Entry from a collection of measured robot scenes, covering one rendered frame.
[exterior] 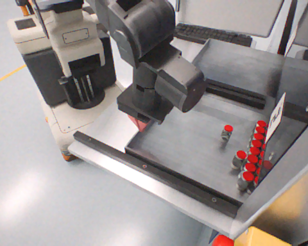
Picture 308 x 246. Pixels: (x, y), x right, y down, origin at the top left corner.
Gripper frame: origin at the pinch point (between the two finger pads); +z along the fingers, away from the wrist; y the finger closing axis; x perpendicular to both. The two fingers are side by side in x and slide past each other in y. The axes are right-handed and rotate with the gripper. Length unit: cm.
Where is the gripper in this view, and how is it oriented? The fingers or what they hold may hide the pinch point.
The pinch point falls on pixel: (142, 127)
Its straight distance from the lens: 48.3
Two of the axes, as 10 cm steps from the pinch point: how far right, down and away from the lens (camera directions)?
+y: 8.7, 4.4, -2.4
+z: -1.1, 6.3, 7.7
